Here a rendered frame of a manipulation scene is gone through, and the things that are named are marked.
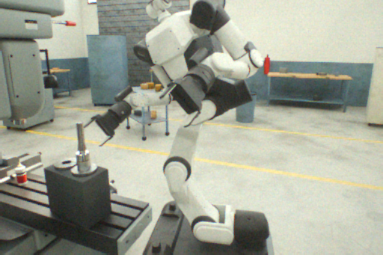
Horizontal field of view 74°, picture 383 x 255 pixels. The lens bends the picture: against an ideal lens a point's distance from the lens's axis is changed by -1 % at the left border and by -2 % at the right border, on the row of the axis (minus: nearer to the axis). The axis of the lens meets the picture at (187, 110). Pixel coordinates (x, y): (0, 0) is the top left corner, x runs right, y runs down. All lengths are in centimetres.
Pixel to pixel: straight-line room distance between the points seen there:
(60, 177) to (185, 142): 56
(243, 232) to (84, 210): 79
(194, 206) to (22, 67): 100
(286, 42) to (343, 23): 151
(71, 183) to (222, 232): 78
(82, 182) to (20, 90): 44
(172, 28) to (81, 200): 73
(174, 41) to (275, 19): 725
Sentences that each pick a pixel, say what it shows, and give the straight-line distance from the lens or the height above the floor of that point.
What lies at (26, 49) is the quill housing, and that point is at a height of 159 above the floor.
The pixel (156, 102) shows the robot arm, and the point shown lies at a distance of 134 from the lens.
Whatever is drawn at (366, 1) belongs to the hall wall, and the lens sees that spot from 848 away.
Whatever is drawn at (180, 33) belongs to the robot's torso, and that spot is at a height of 165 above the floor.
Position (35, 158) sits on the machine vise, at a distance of 161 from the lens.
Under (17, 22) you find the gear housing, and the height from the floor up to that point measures 169.
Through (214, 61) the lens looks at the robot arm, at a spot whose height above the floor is 155.
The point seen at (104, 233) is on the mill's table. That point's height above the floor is 96.
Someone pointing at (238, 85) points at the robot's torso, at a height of 143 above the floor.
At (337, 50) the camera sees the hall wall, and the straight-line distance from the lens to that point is 831.
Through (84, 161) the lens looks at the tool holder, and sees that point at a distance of 101.
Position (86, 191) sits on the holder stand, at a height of 111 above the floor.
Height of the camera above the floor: 160
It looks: 14 degrees down
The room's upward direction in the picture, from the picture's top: straight up
